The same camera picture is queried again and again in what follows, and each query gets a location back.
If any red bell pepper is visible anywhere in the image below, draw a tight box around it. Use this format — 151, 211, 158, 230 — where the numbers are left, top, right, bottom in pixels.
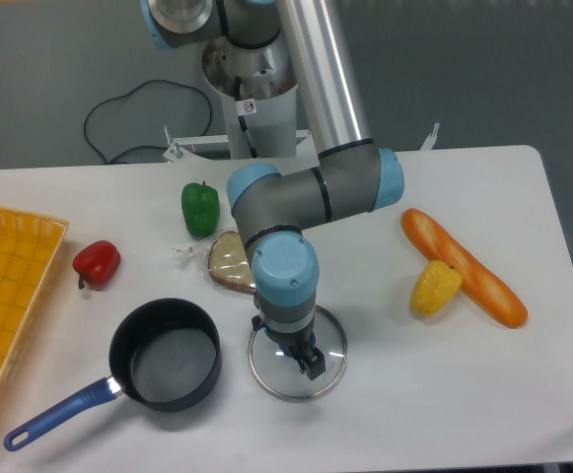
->
72, 240, 121, 290

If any green bell pepper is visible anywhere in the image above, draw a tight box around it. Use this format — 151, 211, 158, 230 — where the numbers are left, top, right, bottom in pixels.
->
181, 182, 220, 238

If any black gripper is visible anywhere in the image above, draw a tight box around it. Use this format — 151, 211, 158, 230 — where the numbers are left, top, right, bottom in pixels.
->
251, 315, 325, 380

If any yellow bell pepper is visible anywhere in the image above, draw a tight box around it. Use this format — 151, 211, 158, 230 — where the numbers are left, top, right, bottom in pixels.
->
409, 260, 463, 316

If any black saucepan with blue handle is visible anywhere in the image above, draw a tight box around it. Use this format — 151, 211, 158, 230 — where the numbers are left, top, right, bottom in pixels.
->
3, 298, 222, 452

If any orange baguette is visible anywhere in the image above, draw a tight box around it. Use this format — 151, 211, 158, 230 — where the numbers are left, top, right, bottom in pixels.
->
400, 208, 528, 328

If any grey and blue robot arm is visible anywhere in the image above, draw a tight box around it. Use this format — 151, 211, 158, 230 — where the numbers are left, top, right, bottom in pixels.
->
142, 1, 404, 378

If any yellow plastic basket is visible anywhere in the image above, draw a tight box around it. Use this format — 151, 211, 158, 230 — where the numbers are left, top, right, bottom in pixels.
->
0, 206, 69, 385

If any black cable on floor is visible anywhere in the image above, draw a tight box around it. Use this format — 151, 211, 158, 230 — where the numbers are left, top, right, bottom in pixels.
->
83, 79, 214, 166

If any bagged toast slice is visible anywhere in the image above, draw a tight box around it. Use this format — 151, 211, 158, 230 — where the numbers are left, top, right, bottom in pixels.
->
173, 230, 255, 295

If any glass lid with blue knob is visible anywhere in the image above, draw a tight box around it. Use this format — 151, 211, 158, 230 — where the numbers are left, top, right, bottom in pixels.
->
248, 305, 348, 402

